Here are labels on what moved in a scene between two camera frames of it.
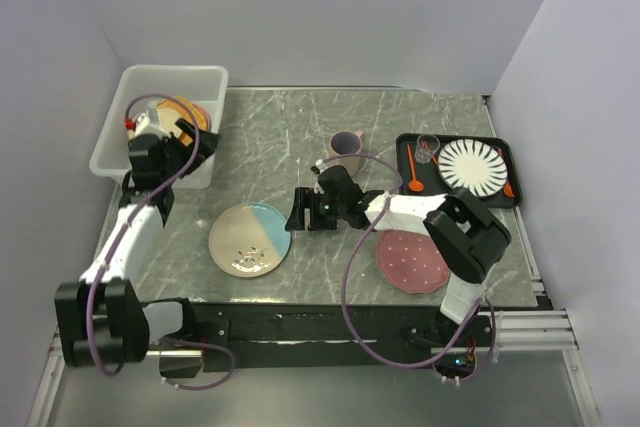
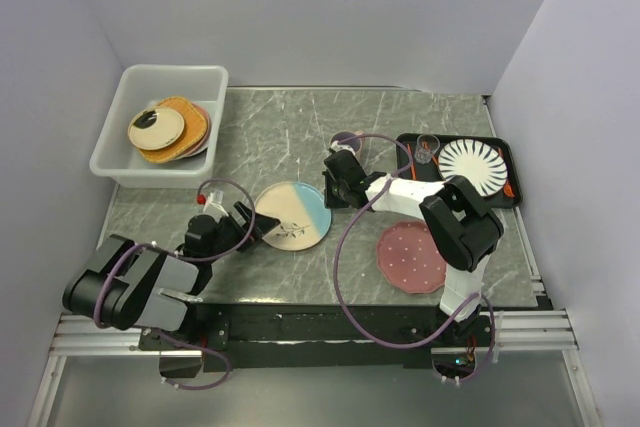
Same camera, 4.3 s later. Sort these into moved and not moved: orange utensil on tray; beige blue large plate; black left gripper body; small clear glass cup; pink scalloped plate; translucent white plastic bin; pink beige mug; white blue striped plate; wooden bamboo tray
Moved: black left gripper body; beige blue large plate
Not moved: wooden bamboo tray; pink beige mug; small clear glass cup; orange utensil on tray; pink scalloped plate; translucent white plastic bin; white blue striped plate
